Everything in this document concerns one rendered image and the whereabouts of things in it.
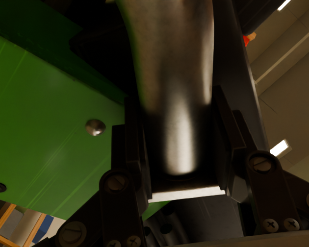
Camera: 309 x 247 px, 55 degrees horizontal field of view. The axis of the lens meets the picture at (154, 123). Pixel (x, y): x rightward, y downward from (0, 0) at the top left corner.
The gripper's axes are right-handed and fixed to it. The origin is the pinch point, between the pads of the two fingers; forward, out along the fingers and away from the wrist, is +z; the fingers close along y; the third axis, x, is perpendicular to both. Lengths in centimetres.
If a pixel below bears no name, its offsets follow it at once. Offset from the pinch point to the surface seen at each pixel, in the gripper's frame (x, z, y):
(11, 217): -469, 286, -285
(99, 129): -1.1, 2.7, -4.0
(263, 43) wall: -467, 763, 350
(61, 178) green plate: -5.1, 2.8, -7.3
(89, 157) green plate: -3.5, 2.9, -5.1
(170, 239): -10.6, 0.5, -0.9
